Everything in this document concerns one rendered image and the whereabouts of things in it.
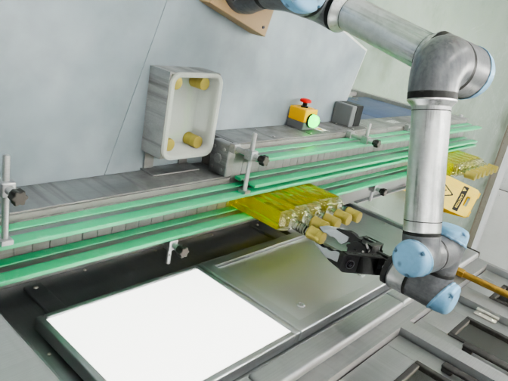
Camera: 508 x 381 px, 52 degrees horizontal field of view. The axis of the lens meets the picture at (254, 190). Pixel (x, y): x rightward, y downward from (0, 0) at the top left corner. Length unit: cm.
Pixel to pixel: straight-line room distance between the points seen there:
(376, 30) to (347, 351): 73
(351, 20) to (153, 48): 49
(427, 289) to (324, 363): 28
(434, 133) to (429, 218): 16
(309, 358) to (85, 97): 76
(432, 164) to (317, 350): 45
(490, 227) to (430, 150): 646
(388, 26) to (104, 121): 70
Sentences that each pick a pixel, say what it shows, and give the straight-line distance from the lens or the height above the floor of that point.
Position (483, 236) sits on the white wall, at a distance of 756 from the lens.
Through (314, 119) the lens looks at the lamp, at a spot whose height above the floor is 85.
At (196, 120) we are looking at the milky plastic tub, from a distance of 145.
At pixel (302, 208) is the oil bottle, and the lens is 143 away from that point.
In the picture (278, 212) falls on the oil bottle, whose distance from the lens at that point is 139.
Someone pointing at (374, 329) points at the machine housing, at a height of 140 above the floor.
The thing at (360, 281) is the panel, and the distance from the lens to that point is 147.
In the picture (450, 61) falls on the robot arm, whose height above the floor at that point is 141.
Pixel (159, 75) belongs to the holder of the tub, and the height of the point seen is 79.
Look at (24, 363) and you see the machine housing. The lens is 48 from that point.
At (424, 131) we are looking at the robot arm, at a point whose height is 141.
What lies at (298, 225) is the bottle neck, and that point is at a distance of 137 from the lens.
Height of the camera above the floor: 180
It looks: 36 degrees down
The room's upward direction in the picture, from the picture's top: 116 degrees clockwise
